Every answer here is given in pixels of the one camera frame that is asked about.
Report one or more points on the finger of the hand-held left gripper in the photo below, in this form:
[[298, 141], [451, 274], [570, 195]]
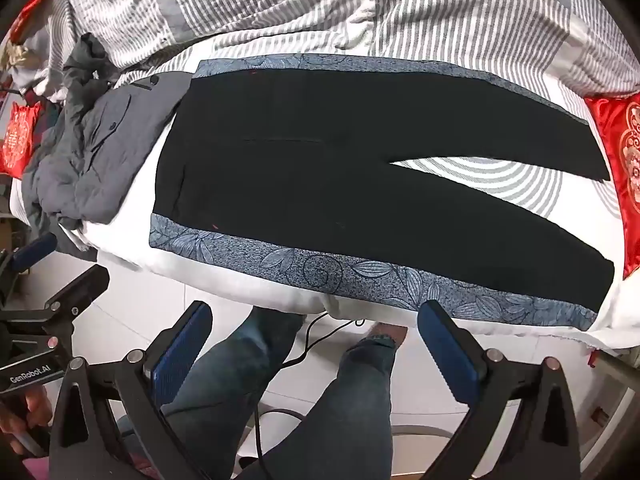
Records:
[[75, 292], [32, 255]]

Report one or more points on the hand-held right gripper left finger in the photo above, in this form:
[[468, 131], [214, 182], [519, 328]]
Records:
[[182, 355]]

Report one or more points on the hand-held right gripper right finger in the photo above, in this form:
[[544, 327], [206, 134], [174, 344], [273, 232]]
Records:
[[452, 355]]

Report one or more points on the black pants blue floral sides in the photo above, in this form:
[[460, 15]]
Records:
[[300, 185]]

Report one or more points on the person's left hand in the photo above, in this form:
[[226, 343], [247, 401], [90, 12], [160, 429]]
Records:
[[31, 407]]

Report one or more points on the red patterned cushion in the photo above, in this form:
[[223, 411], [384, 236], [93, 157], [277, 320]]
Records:
[[17, 140]]

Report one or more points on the person's right leg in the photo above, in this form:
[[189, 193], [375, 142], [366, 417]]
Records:
[[345, 410]]

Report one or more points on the grey jacket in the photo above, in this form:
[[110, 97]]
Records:
[[100, 150]]

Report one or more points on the white striped bed sheet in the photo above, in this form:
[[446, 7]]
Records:
[[475, 180]]

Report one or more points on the red cloth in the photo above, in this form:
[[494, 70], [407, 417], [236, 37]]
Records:
[[30, 15]]

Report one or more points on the red embroidered pillow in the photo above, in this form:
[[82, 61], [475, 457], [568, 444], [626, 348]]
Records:
[[620, 160]]

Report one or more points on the grey striped duvet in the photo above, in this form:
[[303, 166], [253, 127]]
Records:
[[300, 0]]

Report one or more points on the metal bed frame bar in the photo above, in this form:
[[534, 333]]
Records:
[[620, 367]]

